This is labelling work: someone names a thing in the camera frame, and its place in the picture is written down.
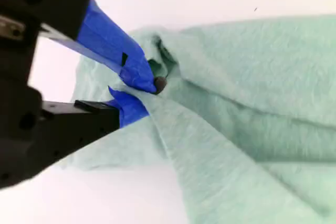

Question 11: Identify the green t shirt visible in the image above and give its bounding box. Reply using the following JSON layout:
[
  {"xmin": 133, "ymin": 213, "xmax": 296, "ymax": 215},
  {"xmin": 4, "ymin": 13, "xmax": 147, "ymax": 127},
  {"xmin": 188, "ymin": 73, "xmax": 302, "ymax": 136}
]
[{"xmin": 59, "ymin": 14, "xmax": 336, "ymax": 224}]

